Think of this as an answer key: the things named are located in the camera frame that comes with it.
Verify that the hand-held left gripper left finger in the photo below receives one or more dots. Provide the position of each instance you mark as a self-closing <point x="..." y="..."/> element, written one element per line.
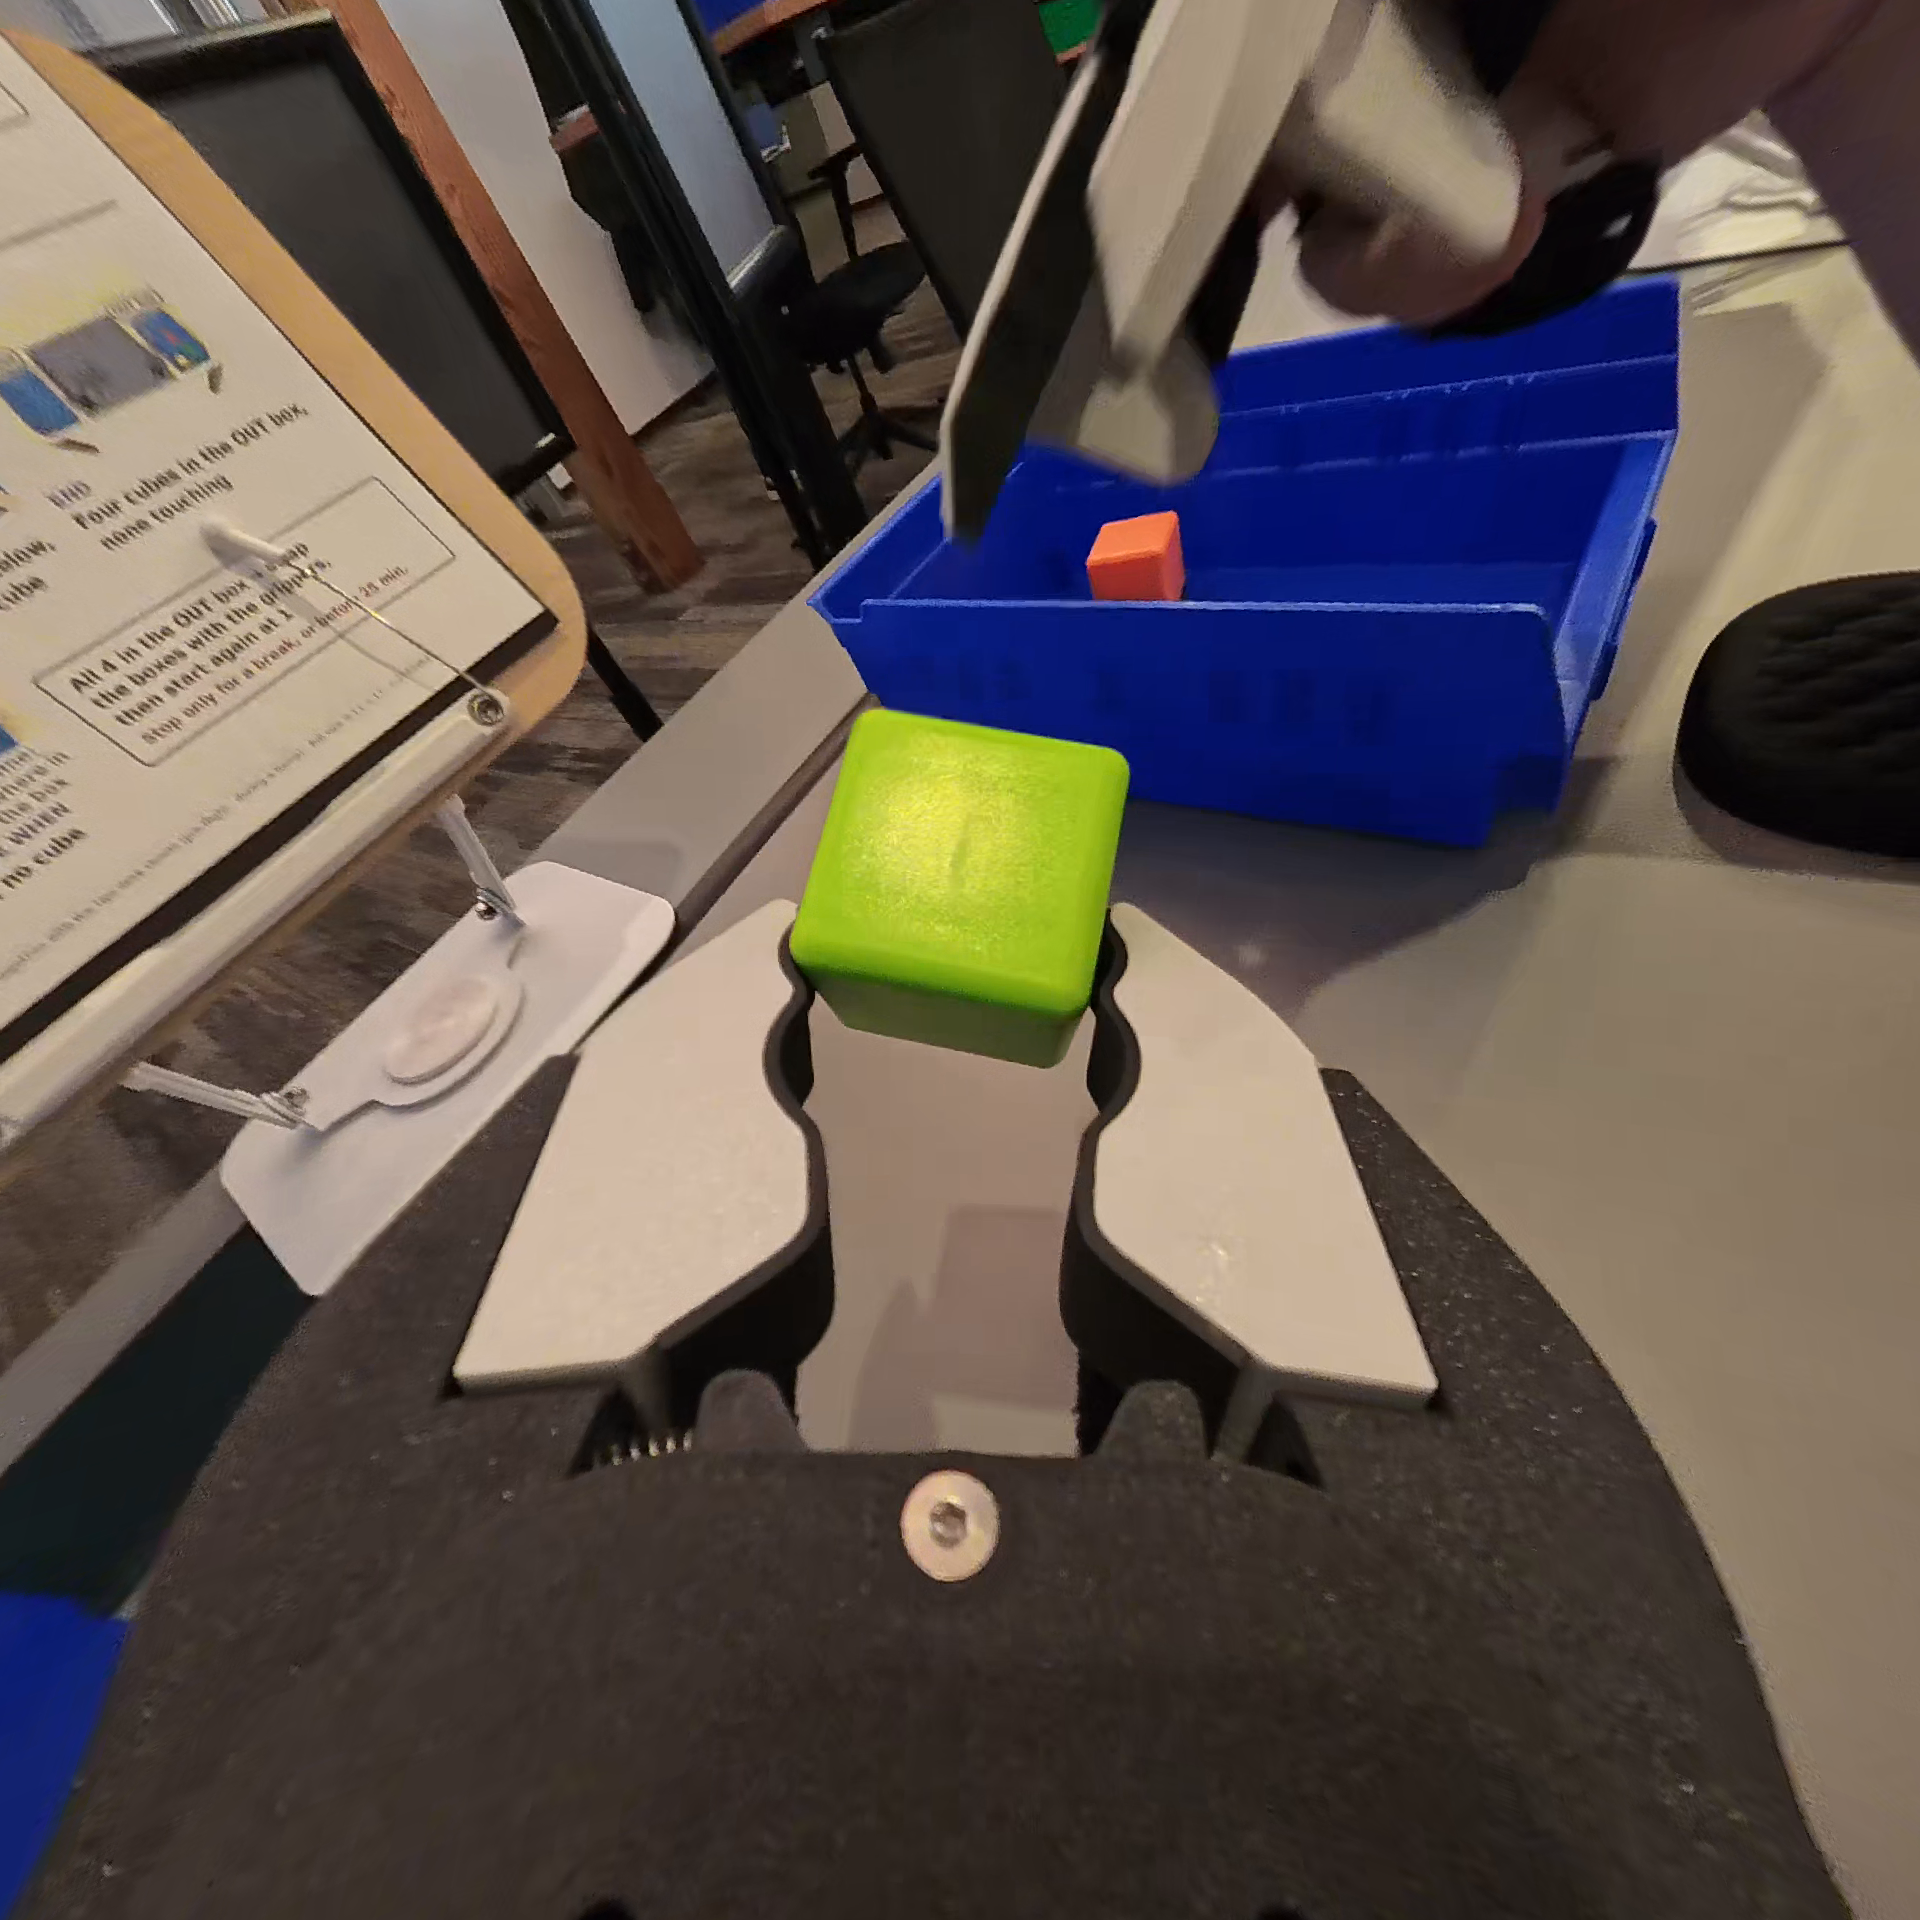
<point x="635" y="1201"/>

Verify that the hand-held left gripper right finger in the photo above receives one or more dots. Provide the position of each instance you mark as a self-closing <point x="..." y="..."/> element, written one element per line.
<point x="1266" y="1201"/>

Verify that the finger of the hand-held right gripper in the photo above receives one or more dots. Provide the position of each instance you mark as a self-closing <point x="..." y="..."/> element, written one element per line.
<point x="1142" y="210"/>
<point x="1411" y="152"/>

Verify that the orange magnetic cube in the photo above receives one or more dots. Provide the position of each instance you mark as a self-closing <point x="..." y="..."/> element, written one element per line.
<point x="1134" y="555"/>

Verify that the green magnetic cube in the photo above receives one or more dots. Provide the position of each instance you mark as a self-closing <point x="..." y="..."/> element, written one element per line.
<point x="960" y="884"/>

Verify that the person's right forearm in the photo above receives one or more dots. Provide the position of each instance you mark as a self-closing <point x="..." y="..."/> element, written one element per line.
<point x="1874" y="166"/>

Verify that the person's right hand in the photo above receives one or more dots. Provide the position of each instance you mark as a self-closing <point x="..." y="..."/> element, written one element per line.
<point x="1711" y="76"/>

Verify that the black partition panel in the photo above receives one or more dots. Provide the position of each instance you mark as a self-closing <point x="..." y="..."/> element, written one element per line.
<point x="946" y="122"/>

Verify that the white sign stand base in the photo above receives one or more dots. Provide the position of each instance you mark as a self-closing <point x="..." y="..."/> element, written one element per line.
<point x="541" y="961"/>

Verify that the black textured mat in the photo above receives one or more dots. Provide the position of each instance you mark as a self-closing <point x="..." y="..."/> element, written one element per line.
<point x="1801" y="721"/>

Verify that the wooden instruction sign board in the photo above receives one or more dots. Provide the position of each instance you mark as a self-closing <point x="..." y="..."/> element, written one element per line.
<point x="210" y="540"/>

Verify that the black framed panel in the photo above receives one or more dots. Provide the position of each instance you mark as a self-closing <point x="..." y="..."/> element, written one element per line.
<point x="270" y="152"/>

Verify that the slanted wooden post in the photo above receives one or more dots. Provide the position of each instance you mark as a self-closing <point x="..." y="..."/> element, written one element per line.
<point x="511" y="299"/>

